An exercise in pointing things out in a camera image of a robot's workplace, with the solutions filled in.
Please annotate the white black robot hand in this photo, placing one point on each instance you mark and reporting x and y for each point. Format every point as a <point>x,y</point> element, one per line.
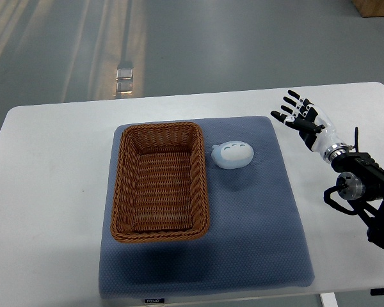
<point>315,128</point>

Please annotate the blue white plush toy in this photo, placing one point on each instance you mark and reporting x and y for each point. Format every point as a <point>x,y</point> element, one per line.
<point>232,154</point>

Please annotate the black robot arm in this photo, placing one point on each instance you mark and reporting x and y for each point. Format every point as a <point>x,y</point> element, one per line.
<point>359,189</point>

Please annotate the brown wicker basket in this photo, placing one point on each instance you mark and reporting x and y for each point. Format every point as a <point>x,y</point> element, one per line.
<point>160,192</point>

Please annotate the wooden box corner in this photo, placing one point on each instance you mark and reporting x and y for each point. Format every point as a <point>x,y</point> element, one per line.
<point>369,8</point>

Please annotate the blue fabric cushion mat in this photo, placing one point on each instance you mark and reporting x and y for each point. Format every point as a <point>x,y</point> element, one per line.
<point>255,240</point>

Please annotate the metal floor socket plate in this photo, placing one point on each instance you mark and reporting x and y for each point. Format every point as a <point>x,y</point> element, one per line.
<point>124,78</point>

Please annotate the black bracket under table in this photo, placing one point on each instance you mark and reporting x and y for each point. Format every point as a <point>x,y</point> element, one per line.
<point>377,291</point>

